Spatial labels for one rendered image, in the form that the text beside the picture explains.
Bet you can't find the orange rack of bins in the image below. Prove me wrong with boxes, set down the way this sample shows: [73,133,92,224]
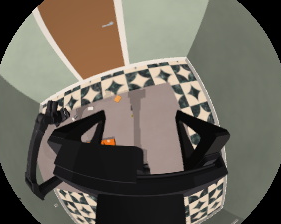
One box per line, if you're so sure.
[101,139,116,145]

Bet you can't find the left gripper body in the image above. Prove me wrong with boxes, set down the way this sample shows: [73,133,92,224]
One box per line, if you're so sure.
[55,109,70,127]

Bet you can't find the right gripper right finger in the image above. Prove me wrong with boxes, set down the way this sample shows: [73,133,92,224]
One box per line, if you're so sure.
[175,110,230,171]

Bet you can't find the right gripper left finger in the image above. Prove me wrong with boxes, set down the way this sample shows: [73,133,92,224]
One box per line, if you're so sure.
[51,110,106,144]

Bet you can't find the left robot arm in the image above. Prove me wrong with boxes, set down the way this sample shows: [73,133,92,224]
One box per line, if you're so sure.
[25,100,63,201]

